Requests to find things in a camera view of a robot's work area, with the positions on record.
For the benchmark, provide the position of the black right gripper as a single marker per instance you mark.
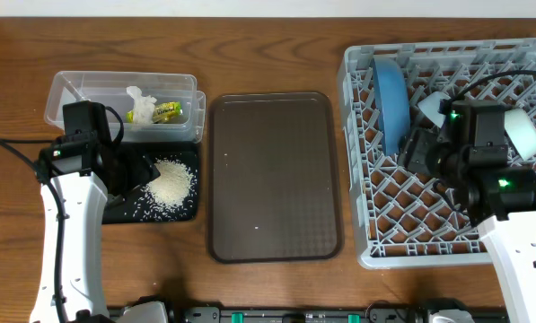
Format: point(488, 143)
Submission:
point(419, 152)

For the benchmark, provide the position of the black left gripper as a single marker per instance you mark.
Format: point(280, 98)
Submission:
point(143, 170)

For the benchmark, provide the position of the light blue bowl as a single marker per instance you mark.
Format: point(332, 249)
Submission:
point(430, 107)

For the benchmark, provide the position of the white rice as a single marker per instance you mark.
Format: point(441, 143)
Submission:
point(169, 198)

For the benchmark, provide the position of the white tissue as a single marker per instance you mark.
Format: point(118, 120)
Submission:
point(143, 110)

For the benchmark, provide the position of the yellow green snack wrapper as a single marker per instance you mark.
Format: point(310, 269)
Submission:
point(166, 112)

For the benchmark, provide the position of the dark blue plate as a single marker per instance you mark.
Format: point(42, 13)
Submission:
point(391, 99)

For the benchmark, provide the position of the mint green bowl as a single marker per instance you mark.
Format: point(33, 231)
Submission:
point(521, 132)

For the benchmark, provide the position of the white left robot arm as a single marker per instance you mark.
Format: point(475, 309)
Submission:
point(78, 182)

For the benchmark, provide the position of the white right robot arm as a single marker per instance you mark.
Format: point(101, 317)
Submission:
point(500, 201)

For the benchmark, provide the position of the grey dishwasher rack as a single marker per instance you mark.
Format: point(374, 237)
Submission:
point(402, 219)

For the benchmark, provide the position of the black tray bin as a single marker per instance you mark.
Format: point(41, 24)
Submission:
point(122, 212)

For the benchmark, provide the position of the brown serving tray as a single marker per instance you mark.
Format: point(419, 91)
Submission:
point(273, 192)

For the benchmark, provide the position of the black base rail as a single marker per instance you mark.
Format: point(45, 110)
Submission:
point(378, 311)

